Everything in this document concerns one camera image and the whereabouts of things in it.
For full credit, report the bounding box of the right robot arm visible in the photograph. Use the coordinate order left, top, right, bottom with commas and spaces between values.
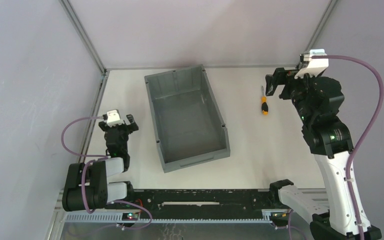
265, 67, 382, 240

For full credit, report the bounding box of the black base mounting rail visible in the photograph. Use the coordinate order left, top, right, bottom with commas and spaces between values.
107, 188, 291, 221

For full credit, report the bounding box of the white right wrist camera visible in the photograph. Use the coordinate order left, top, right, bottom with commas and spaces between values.
294, 48, 329, 79

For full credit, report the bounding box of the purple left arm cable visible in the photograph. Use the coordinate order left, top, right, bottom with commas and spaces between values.
61, 115, 154, 231

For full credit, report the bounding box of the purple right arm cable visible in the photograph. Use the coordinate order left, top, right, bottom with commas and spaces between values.
286, 54, 384, 240

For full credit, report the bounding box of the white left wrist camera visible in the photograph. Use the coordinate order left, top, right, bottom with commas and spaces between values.
106, 109, 125, 127

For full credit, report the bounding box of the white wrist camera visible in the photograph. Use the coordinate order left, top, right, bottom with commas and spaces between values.
294, 48, 329, 79
106, 109, 125, 127

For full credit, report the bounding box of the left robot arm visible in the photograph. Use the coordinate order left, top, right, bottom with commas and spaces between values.
62, 110, 139, 214

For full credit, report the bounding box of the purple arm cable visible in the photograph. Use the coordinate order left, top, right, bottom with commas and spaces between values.
61, 115, 154, 231
286, 54, 384, 240

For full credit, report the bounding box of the aluminium frame profile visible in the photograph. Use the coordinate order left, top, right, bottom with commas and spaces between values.
44, 0, 342, 240

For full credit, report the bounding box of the yellow black screwdriver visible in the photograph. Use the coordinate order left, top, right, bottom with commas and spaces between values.
261, 86, 269, 116

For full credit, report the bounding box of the grey slotted cable duct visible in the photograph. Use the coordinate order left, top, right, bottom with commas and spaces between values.
64, 211, 274, 223

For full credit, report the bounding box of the grey plastic bin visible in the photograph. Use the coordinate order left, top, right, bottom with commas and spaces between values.
144, 64, 231, 173

